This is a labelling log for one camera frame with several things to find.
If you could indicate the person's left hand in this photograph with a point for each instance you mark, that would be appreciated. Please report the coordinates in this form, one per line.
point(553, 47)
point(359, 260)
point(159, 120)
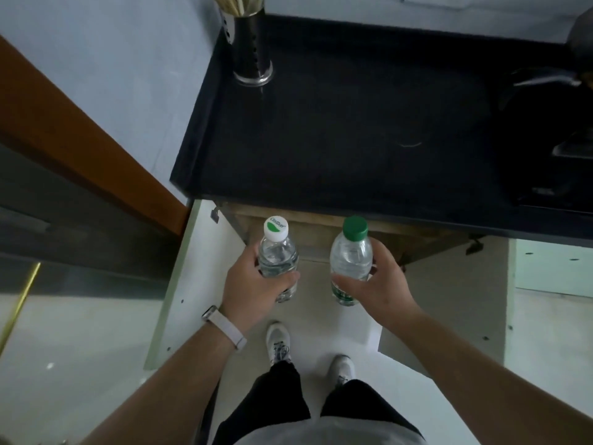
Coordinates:
point(250, 301)

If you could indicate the person's right hand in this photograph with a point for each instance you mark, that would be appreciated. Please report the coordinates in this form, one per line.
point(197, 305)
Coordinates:
point(389, 296)

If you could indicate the green cap water bottle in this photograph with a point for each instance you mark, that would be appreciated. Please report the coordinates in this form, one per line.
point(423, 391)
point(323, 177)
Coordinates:
point(350, 259)

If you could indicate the dark green label water bottle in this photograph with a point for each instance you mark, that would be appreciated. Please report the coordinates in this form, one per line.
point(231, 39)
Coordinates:
point(278, 254)

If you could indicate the person's right forearm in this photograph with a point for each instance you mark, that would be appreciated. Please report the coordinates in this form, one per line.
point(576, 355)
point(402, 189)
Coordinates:
point(500, 389)

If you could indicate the person's left forearm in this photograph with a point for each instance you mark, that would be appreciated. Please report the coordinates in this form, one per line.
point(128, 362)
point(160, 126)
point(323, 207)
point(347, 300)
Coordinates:
point(167, 398)

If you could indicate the white smartwatch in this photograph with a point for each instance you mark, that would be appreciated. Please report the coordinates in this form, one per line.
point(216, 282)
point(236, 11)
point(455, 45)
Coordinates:
point(227, 329)

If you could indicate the white left sneaker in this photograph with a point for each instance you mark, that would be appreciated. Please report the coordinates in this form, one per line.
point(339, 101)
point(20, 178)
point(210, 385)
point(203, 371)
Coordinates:
point(278, 340)

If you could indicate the white sneaker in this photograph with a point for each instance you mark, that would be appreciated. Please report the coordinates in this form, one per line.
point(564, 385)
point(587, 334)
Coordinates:
point(342, 368)
point(278, 340)

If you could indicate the white right sneaker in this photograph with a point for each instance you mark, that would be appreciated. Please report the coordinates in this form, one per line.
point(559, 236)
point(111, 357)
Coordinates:
point(342, 368)

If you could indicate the black trousers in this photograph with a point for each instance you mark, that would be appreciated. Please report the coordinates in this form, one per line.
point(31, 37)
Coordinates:
point(273, 398)

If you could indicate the light grey t-shirt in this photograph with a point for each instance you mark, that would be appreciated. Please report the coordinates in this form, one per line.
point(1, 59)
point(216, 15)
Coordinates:
point(324, 435)

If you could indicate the black glass gas hob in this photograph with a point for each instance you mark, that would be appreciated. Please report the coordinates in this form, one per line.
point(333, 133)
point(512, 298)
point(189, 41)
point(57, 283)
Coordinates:
point(533, 171)

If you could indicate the glass door gold pattern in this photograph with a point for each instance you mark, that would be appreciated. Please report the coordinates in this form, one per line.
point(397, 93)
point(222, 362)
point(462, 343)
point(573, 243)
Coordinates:
point(21, 296)

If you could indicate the black metal chopstick holder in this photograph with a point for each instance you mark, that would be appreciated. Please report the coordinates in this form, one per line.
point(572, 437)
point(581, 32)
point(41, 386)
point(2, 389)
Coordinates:
point(250, 46)

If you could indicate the black wok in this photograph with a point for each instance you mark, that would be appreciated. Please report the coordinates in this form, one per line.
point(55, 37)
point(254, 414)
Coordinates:
point(584, 39)

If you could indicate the brown wooden door frame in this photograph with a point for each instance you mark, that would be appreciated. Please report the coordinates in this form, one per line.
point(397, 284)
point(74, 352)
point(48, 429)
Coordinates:
point(83, 134)

